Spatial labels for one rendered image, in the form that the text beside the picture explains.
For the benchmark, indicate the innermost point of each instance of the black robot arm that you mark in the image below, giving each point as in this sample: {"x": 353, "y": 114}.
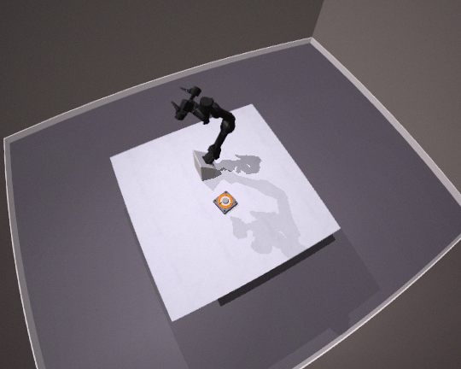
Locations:
{"x": 206, "y": 107}

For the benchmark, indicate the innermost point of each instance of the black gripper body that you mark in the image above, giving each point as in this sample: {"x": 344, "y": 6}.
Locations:
{"x": 194, "y": 92}

